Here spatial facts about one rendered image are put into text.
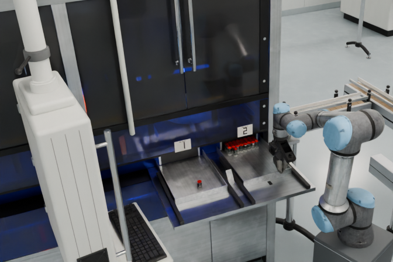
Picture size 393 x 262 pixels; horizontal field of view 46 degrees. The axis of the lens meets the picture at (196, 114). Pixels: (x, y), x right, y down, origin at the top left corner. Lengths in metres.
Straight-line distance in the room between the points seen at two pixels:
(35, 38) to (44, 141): 0.35
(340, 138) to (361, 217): 0.47
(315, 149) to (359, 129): 2.49
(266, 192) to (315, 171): 1.72
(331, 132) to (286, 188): 0.61
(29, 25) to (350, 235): 1.50
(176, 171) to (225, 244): 0.65
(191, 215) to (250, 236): 0.83
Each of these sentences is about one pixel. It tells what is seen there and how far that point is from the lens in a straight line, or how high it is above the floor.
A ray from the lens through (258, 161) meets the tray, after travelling 2.45.
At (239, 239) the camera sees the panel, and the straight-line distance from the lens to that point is 2.87.
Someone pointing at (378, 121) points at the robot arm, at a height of 1.41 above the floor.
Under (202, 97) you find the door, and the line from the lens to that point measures 2.26.
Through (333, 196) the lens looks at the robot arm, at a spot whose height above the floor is 1.09.
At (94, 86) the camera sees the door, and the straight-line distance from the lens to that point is 2.10.
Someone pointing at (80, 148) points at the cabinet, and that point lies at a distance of 1.59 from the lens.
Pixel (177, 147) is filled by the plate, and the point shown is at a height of 1.02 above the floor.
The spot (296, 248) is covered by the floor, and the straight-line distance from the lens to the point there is 3.25.
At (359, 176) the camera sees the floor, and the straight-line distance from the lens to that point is 3.95.
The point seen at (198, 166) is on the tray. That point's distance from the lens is 2.42.
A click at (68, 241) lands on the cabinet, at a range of 1.78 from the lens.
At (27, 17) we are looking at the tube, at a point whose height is 1.85.
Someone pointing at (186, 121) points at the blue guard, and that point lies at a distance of 2.28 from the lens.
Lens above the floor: 2.26
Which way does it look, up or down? 28 degrees down
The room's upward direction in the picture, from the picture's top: 4 degrees counter-clockwise
